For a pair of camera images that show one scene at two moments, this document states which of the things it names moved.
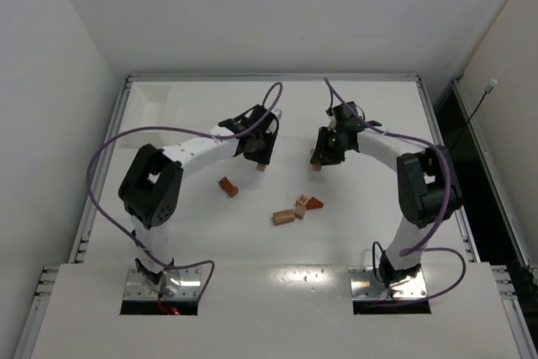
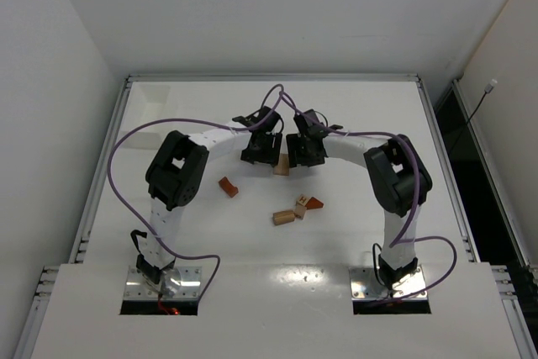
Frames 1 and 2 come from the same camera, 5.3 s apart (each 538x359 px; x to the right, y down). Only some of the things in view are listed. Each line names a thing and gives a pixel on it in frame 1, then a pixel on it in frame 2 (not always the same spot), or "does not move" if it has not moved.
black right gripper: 319,154 -> 303,157
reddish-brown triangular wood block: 313,203 does not move
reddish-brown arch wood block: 230,189 does not move
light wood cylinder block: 283,217 does not move
